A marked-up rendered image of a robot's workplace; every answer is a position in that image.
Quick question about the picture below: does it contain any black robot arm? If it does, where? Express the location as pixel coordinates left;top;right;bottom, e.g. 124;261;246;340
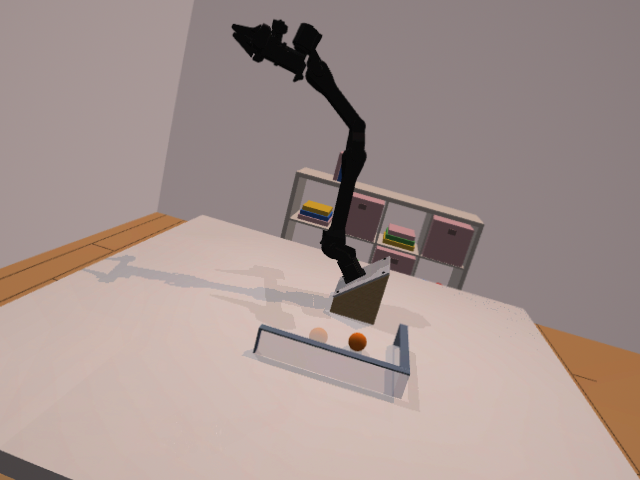
269;20;367;284

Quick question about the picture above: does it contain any clear l-shaped low wall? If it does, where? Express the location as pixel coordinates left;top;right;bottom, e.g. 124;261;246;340
254;327;410;399

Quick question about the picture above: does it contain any grey wall top trim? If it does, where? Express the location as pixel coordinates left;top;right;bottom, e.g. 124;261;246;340
253;324;410;376

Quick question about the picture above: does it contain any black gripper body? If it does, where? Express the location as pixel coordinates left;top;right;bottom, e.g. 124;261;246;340
252;23;289;66

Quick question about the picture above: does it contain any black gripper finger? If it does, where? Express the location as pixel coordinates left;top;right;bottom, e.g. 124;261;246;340
233;32;254;58
232;24;261;48

